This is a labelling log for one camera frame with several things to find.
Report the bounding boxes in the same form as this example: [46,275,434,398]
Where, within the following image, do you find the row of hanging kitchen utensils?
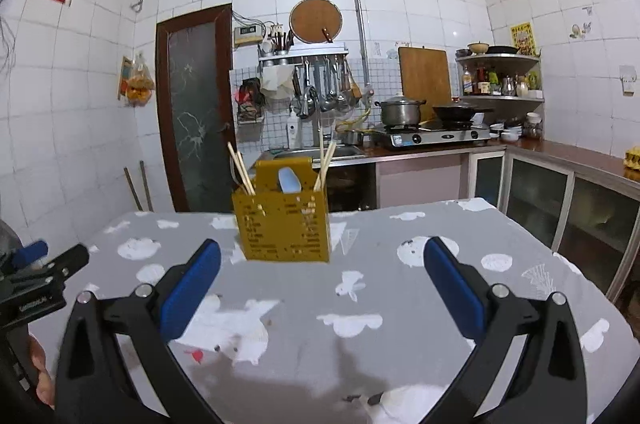
[290,56,363,120]

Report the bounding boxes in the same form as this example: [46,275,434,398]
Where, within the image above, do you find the grey printed tablecloth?
[27,198,631,424]

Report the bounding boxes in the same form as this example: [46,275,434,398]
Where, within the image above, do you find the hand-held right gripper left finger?
[54,239,223,424]

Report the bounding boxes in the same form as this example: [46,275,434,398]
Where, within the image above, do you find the white wall meter box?
[233,25,266,46]

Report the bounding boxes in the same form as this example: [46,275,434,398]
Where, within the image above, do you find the wooden cutting board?
[398,46,452,107]

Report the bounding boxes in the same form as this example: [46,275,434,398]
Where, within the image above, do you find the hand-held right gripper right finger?
[417,236,588,424]

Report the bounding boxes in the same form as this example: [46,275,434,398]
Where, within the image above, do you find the metal corner shelf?
[456,53,546,105]

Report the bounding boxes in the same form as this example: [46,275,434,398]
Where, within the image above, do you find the brown frosted glass door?
[156,4,238,212]

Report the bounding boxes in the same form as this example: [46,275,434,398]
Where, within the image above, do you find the metal wall rack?
[257,44,349,65]

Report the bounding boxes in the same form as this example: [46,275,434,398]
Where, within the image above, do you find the white hanging cloth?
[260,65,293,99]

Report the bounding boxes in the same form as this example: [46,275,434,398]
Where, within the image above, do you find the bowls on shelf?
[455,43,521,56]

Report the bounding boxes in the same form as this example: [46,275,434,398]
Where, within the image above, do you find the wooden stick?
[124,166,143,212]
[139,160,154,212]

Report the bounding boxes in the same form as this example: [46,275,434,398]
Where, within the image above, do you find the light blue spoon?
[278,167,302,194]

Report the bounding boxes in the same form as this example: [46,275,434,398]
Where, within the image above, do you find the orange plastic bag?
[125,53,153,107]

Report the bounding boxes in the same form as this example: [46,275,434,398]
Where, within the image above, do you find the yellow wall poster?
[510,21,536,56]

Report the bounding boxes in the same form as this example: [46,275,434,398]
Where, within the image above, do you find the yellow hose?
[335,101,373,135]

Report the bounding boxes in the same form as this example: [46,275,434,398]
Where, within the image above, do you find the stack of white bowls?
[490,113,543,141]

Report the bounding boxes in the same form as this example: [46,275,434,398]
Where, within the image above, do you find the kitchen counter cabinet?
[370,139,640,300]

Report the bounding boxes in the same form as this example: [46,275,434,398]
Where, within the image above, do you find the decorative wall hooks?
[570,6,593,40]

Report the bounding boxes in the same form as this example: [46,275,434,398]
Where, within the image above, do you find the round wooden board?
[289,0,343,45]

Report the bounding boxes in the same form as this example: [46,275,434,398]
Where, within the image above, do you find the yellow perforated utensil holder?
[231,156,332,263]

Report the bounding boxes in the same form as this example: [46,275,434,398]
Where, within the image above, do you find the row of condiment bottles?
[461,64,543,99]

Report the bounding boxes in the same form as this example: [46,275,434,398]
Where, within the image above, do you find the red and black bag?
[235,77,266,125]

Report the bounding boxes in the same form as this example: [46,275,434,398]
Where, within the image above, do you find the person's left hand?
[29,335,56,406]

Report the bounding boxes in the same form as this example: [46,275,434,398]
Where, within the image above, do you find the steel sink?
[270,144,368,165]

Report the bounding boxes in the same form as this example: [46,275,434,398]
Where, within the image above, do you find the black wok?
[432,101,496,122]

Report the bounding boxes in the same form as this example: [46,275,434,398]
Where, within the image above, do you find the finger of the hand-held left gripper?
[50,245,90,280]
[10,241,49,270]

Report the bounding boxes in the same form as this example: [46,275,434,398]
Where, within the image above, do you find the knives in holder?
[260,24,296,55]

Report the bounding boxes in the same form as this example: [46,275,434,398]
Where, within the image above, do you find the steel gas stove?
[370,121,492,148]

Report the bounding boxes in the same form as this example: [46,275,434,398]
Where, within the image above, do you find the small wall calendar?
[117,55,135,101]

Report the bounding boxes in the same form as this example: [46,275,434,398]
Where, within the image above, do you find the steel cooking pot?
[375,94,427,126]

